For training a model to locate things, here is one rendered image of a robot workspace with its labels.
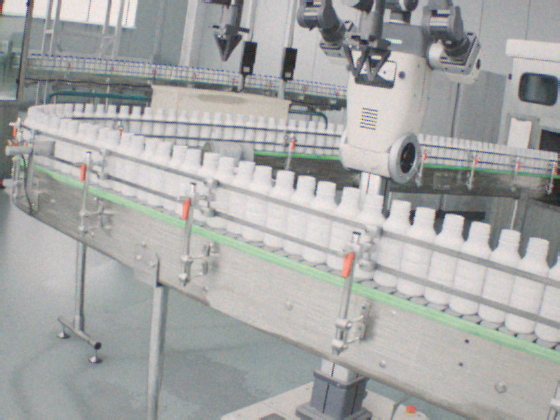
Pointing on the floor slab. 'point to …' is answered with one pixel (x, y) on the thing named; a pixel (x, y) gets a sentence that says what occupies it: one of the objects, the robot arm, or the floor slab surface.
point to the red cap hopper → (81, 36)
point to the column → (193, 34)
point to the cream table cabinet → (217, 103)
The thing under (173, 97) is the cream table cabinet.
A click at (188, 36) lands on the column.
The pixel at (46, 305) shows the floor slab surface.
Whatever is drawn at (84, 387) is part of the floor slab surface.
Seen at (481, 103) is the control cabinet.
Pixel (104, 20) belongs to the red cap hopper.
